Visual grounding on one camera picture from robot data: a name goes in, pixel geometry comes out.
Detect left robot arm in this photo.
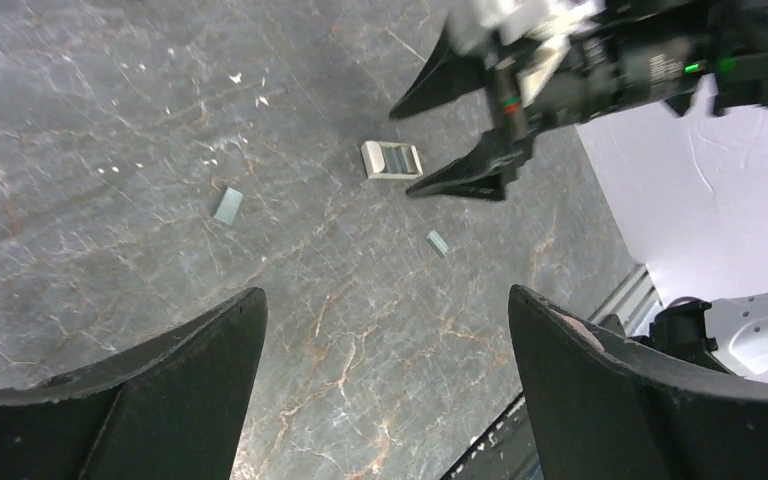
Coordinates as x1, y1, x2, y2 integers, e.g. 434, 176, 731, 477
0, 285, 768, 479

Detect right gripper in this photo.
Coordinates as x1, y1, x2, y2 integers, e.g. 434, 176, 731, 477
388, 25, 696, 201

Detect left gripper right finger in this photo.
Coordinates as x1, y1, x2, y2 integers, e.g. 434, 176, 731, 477
508, 285, 768, 479

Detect staple strip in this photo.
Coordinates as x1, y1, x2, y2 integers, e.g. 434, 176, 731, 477
212, 186, 244, 226
425, 230, 449, 258

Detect white staple box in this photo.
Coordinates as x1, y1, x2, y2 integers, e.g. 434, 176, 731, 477
360, 140, 424, 180

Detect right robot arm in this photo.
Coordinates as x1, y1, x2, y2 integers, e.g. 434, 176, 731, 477
389, 1, 768, 202

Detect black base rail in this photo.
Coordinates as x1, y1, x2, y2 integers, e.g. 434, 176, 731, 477
440, 393, 544, 480

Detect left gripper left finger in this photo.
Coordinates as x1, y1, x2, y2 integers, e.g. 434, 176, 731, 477
0, 288, 268, 479

